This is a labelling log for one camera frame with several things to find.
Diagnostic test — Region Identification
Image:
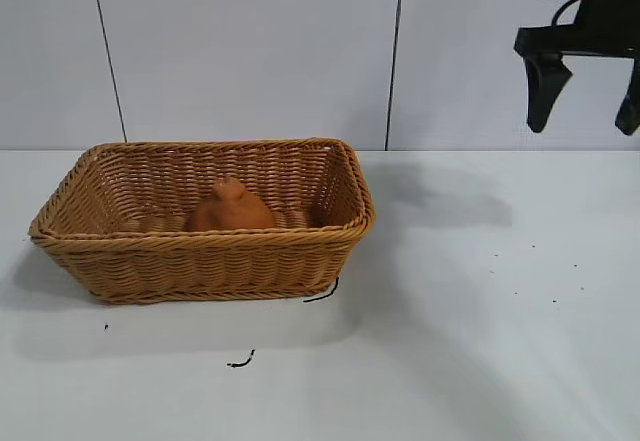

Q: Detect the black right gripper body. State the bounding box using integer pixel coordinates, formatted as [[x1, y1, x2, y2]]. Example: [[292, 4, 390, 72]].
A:
[[513, 0, 640, 61]]

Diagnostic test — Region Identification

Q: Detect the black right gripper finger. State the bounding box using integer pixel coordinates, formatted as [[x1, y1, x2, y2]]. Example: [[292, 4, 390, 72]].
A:
[[614, 58, 640, 137], [522, 51, 574, 134]]

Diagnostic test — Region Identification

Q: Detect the brown woven wicker basket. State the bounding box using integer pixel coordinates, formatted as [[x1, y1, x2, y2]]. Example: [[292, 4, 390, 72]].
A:
[[28, 135, 378, 305]]

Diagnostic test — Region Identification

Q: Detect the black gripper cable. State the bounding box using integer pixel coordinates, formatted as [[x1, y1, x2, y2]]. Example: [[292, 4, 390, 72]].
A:
[[551, 0, 584, 28]]

